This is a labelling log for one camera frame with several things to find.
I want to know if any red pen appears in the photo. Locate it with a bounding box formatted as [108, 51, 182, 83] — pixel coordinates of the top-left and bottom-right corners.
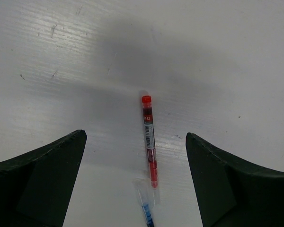
[141, 95, 160, 205]

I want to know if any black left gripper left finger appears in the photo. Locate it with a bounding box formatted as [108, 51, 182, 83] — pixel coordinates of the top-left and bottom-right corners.
[0, 130, 87, 227]

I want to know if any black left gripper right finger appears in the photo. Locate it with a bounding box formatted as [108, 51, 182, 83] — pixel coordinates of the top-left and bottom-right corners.
[186, 133, 284, 227]

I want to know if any blue pen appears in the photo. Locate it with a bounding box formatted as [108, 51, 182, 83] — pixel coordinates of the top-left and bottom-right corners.
[133, 178, 155, 227]

